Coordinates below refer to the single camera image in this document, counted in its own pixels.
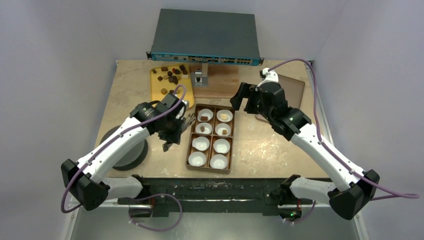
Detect brown box lid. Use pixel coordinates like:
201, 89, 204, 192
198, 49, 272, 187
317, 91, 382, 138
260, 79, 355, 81
255, 74, 306, 124

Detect metal tongs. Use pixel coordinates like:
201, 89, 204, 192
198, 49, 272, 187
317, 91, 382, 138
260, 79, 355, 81
162, 113, 196, 152

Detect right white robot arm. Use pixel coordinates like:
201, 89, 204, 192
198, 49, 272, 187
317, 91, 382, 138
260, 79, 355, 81
230, 82, 380, 220

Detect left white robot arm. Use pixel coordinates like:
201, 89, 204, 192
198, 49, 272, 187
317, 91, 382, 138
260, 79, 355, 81
60, 93, 187, 213

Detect brown chocolate box tray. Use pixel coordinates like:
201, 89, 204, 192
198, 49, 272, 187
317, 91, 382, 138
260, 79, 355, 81
185, 104, 235, 175

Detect wooden board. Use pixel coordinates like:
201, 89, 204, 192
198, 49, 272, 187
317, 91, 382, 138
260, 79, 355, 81
188, 63, 240, 99

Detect grey round speaker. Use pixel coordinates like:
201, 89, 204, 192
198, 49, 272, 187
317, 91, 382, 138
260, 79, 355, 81
112, 139, 149, 171

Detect grey metal stand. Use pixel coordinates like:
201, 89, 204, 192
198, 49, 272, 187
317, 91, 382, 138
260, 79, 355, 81
193, 63, 209, 88

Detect yellow tray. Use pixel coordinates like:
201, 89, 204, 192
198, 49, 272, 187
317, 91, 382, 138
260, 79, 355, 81
149, 63, 195, 108

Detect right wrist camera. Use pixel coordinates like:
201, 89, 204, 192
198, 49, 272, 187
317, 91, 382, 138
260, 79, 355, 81
257, 67, 279, 87

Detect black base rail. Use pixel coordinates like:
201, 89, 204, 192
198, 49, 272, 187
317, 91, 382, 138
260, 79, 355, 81
110, 177, 312, 217

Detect blue network switch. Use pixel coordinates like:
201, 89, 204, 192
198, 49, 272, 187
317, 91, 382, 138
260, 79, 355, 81
146, 8, 264, 66

